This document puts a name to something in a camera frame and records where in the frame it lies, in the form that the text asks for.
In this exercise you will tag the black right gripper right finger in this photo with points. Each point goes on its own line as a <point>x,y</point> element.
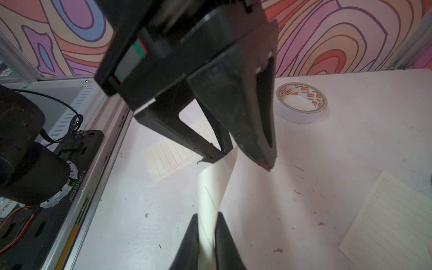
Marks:
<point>227,256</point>

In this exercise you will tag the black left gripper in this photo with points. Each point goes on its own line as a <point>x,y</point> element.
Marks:
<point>158,43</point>

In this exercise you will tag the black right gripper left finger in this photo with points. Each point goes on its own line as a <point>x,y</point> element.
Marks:
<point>188,252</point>

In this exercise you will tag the white tape roll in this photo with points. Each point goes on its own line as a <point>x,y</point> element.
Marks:
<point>299,103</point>

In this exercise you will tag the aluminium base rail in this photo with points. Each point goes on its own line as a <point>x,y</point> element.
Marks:
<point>35,120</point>

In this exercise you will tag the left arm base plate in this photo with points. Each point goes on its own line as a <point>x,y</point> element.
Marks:
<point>41,226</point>

